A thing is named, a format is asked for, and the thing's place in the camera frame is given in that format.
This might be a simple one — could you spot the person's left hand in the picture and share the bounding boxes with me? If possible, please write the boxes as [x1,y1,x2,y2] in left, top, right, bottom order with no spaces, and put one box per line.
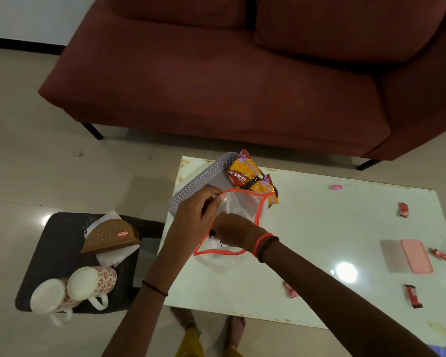
[163,185,226,259]

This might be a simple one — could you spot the person's right hand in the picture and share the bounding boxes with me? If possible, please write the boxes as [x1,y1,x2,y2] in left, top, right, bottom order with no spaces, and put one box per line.
[210,212,269,254]

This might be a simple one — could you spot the clear pouch with orange trim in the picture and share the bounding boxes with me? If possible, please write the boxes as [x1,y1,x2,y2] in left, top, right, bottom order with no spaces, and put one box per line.
[193,188,276,265]

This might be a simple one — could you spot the person's right forearm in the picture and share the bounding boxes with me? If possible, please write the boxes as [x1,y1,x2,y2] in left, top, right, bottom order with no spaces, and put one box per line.
[256,238,440,357]

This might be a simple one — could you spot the person's left forearm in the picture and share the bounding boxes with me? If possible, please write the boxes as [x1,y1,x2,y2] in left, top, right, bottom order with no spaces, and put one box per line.
[102,250,193,357]

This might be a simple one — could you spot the grey perforated plastic basket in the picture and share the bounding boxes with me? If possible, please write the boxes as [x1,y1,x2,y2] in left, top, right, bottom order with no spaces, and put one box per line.
[168,152,279,220]

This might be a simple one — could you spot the yellow and red snack packet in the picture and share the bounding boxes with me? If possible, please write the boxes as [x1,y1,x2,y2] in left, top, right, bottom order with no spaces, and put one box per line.
[250,174,279,207]
[226,149,263,189]

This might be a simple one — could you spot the orange wrist band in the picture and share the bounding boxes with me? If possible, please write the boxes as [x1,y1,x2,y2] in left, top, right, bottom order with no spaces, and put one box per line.
[251,233,275,258]

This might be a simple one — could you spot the black thread wristband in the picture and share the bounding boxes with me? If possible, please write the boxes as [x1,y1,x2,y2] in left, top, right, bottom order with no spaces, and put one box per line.
[141,280,169,297]

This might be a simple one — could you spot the person's left foot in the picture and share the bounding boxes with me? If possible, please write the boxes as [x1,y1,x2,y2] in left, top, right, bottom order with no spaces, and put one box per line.
[170,307,201,337]

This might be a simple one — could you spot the person's foot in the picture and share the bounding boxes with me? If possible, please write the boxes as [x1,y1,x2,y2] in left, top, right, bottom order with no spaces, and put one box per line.
[170,307,201,337]
[225,315,247,349]

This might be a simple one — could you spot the white paper napkins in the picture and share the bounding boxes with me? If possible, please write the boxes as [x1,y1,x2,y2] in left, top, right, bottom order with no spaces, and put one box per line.
[83,210,141,267]

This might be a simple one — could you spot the person's right foot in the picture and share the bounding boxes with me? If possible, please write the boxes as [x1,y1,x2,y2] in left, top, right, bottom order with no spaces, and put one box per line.
[225,315,247,349]

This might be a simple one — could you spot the maroon fabric sofa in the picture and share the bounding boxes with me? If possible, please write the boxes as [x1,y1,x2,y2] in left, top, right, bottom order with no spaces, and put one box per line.
[38,0,446,161]

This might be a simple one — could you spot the brown perforated napkin holder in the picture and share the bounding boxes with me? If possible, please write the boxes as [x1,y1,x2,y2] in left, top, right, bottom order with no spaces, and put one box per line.
[81,218,141,255]

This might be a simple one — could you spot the person's yellow trousers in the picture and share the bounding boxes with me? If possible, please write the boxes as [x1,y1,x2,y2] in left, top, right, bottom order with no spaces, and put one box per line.
[175,327,244,357]

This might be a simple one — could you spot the black sofa leg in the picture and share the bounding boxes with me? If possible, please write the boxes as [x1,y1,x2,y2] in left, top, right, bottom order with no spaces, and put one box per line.
[81,122,104,140]
[356,158,382,171]

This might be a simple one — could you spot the white mug with red flowers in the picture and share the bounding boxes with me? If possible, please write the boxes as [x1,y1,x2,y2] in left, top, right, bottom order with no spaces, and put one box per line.
[30,278,82,327]
[66,266,118,311]

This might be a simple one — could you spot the black square stool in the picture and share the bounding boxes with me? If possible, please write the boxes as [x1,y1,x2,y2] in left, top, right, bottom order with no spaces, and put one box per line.
[15,212,165,315]

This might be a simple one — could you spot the maroon sofa back cushion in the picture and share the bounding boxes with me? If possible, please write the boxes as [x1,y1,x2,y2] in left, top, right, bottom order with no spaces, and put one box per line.
[254,0,446,64]
[103,0,250,31]

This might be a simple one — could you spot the clear container with pink lid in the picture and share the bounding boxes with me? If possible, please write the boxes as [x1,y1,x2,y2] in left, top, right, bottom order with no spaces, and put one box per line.
[380,239,434,275]

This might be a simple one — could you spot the dark beaded bracelet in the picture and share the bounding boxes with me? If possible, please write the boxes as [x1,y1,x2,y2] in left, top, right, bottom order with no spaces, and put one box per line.
[257,236,280,264]

